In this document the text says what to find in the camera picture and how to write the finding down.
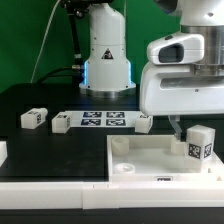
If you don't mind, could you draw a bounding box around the white cable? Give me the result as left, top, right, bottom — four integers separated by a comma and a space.
29, 0, 63, 84

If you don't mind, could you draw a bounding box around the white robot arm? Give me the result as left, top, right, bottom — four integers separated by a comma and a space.
80, 0, 224, 116

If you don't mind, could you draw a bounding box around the white front fence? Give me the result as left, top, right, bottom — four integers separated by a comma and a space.
0, 181, 224, 209

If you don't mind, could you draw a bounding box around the black cable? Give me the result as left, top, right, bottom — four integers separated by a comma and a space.
35, 66, 84, 84

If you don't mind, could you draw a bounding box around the white square tabletop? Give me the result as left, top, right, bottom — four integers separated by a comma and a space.
107, 135, 224, 182

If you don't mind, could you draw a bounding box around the white left fence piece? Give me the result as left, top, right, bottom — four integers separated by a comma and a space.
0, 141, 7, 167

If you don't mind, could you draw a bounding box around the paper sheet with markers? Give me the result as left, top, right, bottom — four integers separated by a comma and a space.
71, 111, 141, 128

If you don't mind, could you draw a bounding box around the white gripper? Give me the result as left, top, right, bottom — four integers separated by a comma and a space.
139, 63, 224, 140

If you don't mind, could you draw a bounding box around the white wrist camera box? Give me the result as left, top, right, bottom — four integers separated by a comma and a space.
147, 32, 205, 65

